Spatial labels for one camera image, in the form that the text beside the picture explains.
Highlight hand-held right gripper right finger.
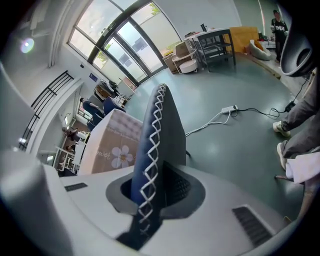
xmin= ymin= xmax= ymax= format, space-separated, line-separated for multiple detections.
xmin=142 ymin=161 xmax=286 ymax=256

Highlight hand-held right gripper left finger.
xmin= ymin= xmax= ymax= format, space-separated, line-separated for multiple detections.
xmin=59 ymin=167 xmax=141 ymax=256

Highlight table with checkered cloth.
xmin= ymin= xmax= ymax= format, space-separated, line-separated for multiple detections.
xmin=79 ymin=108 xmax=144 ymax=176

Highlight white power strip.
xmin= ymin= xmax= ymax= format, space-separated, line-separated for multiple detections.
xmin=221 ymin=104 xmax=239 ymax=114

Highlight black mezzanine railing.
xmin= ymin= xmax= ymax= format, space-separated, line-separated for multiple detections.
xmin=18 ymin=70 xmax=75 ymax=151

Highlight cardboard box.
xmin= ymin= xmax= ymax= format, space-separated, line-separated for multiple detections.
xmin=162 ymin=48 xmax=180 ymax=75

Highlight large glass entrance window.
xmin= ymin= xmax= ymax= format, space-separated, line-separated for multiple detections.
xmin=66 ymin=0 xmax=183 ymax=85

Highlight cream round cushion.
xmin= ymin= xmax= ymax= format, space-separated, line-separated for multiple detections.
xmin=248 ymin=39 xmax=272 ymax=61

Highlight round ceiling light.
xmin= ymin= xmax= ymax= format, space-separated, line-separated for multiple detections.
xmin=20 ymin=37 xmax=35 ymax=54

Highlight white ceiling pipes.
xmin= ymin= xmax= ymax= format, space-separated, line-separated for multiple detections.
xmin=48 ymin=0 xmax=76 ymax=68

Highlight yellow box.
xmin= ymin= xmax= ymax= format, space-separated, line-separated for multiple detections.
xmin=223 ymin=26 xmax=259 ymax=55

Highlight white ceiling air conditioner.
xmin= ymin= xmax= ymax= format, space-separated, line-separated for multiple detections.
xmin=29 ymin=0 xmax=55 ymax=38

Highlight white wooden shelf frame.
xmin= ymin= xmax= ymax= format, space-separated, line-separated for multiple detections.
xmin=56 ymin=143 xmax=87 ymax=172

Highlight white power cable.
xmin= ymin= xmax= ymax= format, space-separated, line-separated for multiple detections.
xmin=184 ymin=109 xmax=232 ymax=137

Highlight white round wire table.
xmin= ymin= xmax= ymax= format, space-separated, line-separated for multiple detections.
xmin=171 ymin=49 xmax=199 ymax=75

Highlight black frame desk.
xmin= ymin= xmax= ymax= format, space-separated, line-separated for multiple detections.
xmin=184 ymin=27 xmax=237 ymax=73

